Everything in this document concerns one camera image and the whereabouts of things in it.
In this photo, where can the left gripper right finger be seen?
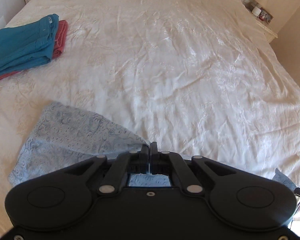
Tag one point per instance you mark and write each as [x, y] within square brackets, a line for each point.
[157, 163]

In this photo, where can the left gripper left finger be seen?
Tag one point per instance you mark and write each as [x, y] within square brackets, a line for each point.
[139, 161]

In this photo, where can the light blue floral pants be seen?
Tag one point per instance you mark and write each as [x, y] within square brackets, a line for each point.
[70, 139]

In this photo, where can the cream embroidered bedspread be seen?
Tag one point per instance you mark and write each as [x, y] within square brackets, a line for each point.
[196, 76]

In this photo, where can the folded red pants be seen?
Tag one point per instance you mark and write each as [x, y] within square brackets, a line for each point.
[59, 46]

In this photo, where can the folded teal pants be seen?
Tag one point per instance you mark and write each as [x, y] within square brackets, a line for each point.
[28, 46]

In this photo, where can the white right nightstand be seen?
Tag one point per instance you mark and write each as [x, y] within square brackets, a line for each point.
[266, 28]

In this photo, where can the white jar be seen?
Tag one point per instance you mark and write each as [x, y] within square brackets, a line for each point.
[256, 11]

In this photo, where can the framed photo right nightstand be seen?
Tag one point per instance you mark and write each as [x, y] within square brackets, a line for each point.
[265, 16]

